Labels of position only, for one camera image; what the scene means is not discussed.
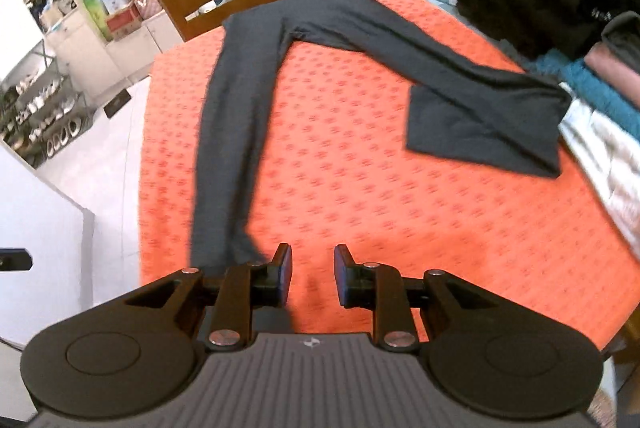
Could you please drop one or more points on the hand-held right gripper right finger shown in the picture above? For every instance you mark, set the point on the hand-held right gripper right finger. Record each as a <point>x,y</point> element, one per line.
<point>342,277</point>

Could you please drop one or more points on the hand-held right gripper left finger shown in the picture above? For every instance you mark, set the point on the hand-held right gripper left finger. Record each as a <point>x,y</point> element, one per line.
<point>283,270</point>

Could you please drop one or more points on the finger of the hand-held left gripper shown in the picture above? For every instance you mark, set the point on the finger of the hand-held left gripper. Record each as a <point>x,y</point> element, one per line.
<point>15,259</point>

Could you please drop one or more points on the dark grey pants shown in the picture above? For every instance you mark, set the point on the dark grey pants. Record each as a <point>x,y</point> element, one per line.
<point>240,108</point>

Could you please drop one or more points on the folded pastel clothes stack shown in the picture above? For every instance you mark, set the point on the folded pastel clothes stack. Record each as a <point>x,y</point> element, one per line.
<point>595,93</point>

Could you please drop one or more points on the white panel board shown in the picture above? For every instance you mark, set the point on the white panel board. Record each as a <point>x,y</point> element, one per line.
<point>45,248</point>

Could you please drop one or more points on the orange patterned tablecloth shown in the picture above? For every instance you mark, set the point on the orange patterned tablecloth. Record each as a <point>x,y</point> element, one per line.
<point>350,188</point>

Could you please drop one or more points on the metal shoe rack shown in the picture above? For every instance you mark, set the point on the metal shoe rack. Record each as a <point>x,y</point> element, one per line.
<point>40,113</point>

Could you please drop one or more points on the green bottle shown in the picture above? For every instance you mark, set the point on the green bottle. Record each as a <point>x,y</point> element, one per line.
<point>96,13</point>

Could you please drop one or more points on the red box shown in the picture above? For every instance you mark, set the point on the red box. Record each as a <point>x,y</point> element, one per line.
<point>124,22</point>

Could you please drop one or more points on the white folded cloth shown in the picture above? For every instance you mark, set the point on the white folded cloth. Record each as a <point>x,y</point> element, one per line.
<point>605,153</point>

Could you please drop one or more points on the pink folded garment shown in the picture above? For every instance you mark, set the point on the pink folded garment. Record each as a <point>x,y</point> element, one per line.
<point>612,65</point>

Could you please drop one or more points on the grey folded garment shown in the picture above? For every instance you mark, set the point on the grey folded garment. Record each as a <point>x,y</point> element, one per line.
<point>625,35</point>

